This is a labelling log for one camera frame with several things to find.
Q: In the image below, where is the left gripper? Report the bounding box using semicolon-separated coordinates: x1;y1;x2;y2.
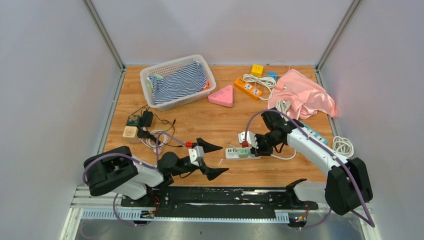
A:
171;138;229;180

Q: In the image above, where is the orange power strip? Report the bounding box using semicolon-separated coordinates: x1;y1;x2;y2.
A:
234;78;262;101

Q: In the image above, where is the yellow cube socket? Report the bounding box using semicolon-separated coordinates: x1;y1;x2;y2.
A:
250;64;264;78

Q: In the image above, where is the blue white striped cloth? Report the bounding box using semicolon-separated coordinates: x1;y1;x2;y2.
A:
147;61;209;105

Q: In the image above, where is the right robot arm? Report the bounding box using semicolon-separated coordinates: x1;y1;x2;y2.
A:
240;108;374;216

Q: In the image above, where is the green plug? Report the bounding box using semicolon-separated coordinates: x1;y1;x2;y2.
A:
237;148;250;158

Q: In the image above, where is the white cable coil on cloth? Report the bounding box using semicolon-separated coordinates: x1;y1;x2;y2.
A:
274;99;292;117

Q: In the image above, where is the small blue cube socket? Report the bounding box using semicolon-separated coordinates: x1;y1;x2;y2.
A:
267;71;278;81

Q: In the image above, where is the white power strip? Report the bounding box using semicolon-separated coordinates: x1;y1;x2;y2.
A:
225;147;262;161

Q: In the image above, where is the green patterned cube socket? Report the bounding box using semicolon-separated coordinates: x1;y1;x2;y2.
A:
126;114;143;127

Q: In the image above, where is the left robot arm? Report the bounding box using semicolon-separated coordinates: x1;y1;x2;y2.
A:
82;138;228;207

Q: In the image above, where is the white coiled cable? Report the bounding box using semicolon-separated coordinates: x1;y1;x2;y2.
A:
140;129;170;154

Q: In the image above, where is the beige wooden cube socket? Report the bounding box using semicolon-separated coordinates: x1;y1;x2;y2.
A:
122;125;140;144

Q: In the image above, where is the white coiled cable right edge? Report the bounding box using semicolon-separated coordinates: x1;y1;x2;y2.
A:
331;135;355;159

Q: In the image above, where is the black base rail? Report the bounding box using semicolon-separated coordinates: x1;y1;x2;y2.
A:
120;186;318;219

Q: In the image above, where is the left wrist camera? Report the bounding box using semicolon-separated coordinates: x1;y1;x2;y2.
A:
188;145;205;167

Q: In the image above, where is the white plastic basket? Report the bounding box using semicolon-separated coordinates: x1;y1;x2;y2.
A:
140;54;217;111

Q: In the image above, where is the thin black cable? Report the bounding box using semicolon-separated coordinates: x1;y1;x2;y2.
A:
130;104;185;148

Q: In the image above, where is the pink cloth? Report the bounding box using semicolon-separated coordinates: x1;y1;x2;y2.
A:
267;69;339;120

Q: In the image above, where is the white cable bundle by orange strip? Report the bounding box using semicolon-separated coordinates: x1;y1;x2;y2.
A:
242;73;278;102

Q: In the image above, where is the teal power strip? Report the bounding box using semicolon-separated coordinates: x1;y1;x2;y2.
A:
301;121;328;145

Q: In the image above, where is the pink triangular power strip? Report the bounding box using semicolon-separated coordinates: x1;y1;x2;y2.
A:
207;85;234;108

